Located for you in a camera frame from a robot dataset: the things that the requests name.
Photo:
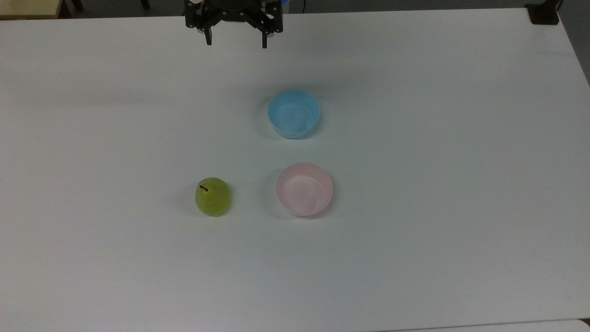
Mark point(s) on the wooden side table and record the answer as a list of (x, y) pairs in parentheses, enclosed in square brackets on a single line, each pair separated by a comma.
[(27, 7)]

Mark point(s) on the black table clamp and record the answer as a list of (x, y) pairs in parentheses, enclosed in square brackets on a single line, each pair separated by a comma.
[(544, 13)]

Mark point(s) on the pink plastic bowl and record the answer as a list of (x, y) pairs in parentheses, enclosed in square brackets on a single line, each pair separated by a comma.
[(304, 190)]

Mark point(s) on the green pear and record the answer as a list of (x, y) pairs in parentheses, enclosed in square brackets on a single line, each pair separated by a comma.
[(213, 198)]

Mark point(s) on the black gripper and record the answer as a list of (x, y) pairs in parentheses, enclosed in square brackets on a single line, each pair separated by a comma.
[(233, 14)]

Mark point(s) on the white neighbouring table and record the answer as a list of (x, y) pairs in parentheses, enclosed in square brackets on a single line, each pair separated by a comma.
[(507, 327)]

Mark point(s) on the light blue plastic bowl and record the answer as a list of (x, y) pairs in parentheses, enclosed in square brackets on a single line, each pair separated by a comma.
[(293, 114)]

